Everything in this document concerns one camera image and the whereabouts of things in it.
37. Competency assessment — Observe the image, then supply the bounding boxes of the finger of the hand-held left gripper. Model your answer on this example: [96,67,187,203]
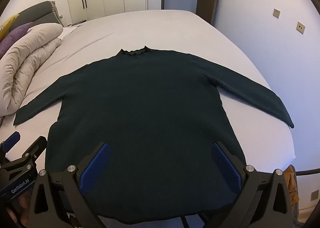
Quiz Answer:
[0,131,20,154]
[21,136,48,166]

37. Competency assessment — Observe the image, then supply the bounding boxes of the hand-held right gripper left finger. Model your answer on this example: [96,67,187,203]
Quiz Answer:
[29,141,112,228]

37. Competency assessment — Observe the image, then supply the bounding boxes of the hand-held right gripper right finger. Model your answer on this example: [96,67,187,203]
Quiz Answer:
[200,141,304,228]

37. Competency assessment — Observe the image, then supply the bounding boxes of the dark green sweater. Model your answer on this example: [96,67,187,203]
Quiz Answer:
[13,46,295,225]

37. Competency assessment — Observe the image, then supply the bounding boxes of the person's left hand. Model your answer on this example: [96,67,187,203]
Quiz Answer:
[6,190,34,228]

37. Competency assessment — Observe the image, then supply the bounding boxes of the brown cloth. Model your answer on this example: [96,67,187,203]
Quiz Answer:
[285,165,300,218]

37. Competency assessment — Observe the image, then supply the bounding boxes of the beige duvet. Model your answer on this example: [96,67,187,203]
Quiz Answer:
[0,23,63,117]

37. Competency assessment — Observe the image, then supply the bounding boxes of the purple pillow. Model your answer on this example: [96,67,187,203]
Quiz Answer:
[0,23,33,56]

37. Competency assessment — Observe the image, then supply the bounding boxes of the yellow pillow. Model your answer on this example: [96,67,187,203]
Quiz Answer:
[0,14,20,40]

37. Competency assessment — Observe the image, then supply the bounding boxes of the white papers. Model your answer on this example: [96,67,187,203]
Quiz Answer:
[61,20,87,39]

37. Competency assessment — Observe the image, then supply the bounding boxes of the grey padded headboard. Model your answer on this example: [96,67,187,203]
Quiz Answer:
[9,1,63,30]

